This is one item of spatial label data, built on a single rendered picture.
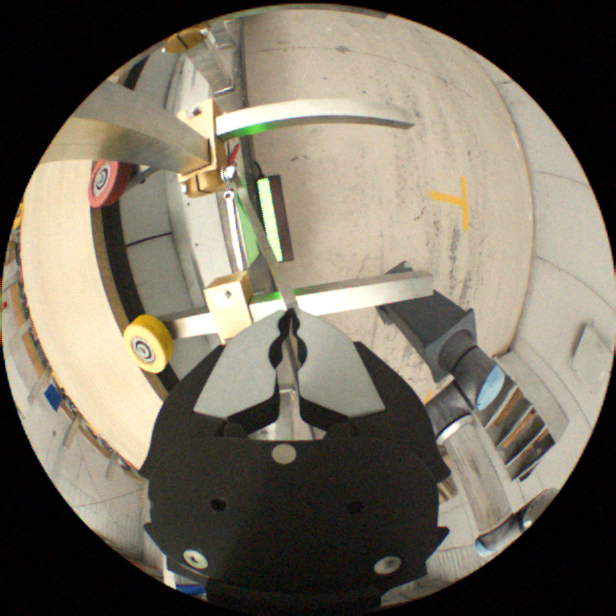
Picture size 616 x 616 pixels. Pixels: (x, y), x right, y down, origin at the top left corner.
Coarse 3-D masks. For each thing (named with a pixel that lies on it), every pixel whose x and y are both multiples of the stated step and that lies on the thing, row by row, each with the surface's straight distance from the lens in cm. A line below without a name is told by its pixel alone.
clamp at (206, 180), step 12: (204, 108) 30; (216, 108) 31; (192, 120) 29; (204, 120) 28; (204, 132) 27; (216, 144) 27; (216, 156) 26; (204, 168) 25; (216, 168) 25; (180, 180) 27; (192, 180) 26; (204, 180) 25; (216, 180) 25; (192, 192) 26; (204, 192) 27; (216, 192) 29
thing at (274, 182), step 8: (272, 184) 40; (272, 192) 40; (280, 192) 40; (272, 200) 40; (280, 200) 40; (280, 208) 40; (280, 216) 39; (280, 224) 40; (280, 232) 40; (280, 240) 40; (288, 240) 40; (288, 248) 40; (288, 256) 40
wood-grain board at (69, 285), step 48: (48, 192) 62; (48, 240) 56; (96, 240) 34; (48, 288) 60; (96, 288) 35; (48, 336) 79; (96, 336) 42; (96, 384) 58; (144, 384) 39; (144, 432) 60
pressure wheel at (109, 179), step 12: (96, 168) 35; (108, 168) 32; (120, 168) 30; (96, 180) 33; (108, 180) 31; (120, 180) 31; (144, 180) 40; (96, 192) 34; (108, 192) 30; (120, 192) 32; (96, 204) 33; (108, 204) 33
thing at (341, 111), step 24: (216, 120) 29; (240, 120) 28; (264, 120) 27; (288, 120) 27; (312, 120) 28; (336, 120) 29; (360, 120) 30; (384, 120) 30; (408, 120) 32; (144, 168) 32
